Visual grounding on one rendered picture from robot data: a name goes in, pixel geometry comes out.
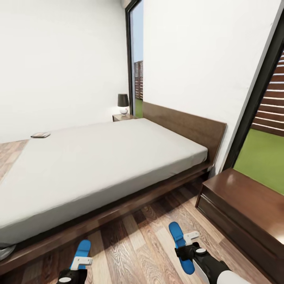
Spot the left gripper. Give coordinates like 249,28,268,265
59,268,87,284

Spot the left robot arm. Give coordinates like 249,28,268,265
57,257,94,284

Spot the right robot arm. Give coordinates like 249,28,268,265
175,232,251,284

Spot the sandal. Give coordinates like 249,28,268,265
74,240,91,269
168,221,195,275

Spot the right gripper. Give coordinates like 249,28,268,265
175,242,200,262

